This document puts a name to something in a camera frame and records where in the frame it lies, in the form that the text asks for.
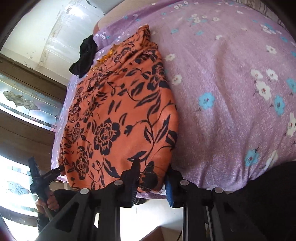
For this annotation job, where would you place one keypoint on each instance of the black cloth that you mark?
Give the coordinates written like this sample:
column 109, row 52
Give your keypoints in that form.
column 85, row 58

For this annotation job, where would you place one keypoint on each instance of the orange black floral shirt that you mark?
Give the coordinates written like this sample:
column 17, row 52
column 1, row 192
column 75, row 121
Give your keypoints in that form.
column 120, row 111

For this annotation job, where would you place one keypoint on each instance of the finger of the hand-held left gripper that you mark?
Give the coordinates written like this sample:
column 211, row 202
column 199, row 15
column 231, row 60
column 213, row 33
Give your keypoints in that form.
column 59, row 171

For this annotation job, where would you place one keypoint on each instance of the pink beige sofa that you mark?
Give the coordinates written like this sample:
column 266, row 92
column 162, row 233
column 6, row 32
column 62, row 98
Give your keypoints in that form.
column 100, row 24

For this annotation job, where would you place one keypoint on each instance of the purple floral bed sheet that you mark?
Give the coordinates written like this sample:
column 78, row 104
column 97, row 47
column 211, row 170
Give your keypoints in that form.
column 222, row 92

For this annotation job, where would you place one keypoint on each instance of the person's left hand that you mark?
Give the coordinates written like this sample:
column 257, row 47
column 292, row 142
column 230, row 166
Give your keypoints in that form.
column 49, row 204

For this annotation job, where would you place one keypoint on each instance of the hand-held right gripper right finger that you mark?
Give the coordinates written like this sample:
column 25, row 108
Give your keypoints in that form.
column 168, row 192

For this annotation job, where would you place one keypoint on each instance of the person's left forearm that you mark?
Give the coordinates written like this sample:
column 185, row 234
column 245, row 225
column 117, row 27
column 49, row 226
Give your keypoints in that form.
column 45, row 222

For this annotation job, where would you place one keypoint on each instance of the person's dark clothing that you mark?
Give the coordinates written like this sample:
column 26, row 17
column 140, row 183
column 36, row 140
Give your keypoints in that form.
column 270, row 204

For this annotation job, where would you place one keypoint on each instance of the wooden door with stained glass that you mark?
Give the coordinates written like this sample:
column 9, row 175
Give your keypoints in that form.
column 25, row 111

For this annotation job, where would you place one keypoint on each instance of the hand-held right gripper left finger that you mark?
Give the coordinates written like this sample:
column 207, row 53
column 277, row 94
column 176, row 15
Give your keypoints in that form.
column 129, row 186

